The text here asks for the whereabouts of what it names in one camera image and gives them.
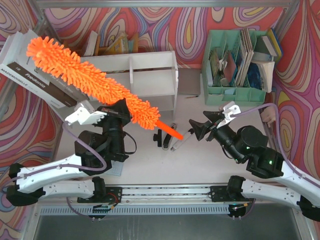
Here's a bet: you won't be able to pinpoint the orange microfiber duster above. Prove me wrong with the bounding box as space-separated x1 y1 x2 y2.
26 36 184 140

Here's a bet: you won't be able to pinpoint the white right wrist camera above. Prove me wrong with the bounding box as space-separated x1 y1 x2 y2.
217 101 241 129

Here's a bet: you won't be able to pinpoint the light blue calculator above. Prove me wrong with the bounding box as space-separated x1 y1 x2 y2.
108 160 124 177

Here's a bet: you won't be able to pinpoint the pink plastic object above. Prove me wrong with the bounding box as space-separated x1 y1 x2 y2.
260 106 278 127

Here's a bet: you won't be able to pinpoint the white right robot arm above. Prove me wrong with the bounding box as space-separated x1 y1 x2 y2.
189 111 320 222

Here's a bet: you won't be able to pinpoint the black T-shaped clip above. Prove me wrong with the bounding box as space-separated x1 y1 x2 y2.
153 129 162 148

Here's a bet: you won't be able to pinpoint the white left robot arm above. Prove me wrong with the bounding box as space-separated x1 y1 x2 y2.
5 99 131 207

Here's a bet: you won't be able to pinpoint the grey hardcover book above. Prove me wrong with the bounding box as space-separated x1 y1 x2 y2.
48 74 89 102

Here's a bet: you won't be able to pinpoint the green plastic desk organizer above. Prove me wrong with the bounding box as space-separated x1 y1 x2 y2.
201 28 266 107

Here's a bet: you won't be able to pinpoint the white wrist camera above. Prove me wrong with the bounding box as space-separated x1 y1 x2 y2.
64 100 108 126
217 101 241 129

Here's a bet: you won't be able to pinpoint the small pencil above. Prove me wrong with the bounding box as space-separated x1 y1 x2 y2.
185 95 199 99

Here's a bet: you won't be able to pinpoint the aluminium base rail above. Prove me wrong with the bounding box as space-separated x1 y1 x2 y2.
32 182 305 206

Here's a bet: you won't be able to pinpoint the black marker pen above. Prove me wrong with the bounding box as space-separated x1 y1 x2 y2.
170 128 194 152

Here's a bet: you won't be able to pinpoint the books in organizer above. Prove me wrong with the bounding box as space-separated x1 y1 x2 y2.
201 28 283 96

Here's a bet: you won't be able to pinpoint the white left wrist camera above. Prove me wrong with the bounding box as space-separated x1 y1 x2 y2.
64 100 108 126

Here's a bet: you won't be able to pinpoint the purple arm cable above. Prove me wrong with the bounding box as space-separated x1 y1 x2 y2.
231 102 320 221
2 123 108 218

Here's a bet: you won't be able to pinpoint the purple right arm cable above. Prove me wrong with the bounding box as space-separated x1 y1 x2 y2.
231 102 320 221

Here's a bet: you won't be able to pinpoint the white wooden bookshelf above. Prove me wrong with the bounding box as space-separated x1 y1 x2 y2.
81 51 179 118

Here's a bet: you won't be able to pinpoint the white Fredonia book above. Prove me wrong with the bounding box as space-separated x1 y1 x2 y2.
0 29 77 109

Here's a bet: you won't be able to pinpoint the books behind shelf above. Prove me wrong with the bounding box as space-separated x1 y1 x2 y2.
80 31 139 57

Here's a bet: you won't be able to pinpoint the black and clear stapler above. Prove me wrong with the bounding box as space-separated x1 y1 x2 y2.
162 133 172 151

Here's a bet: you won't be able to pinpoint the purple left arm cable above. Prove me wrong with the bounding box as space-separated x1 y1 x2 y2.
2 123 108 218

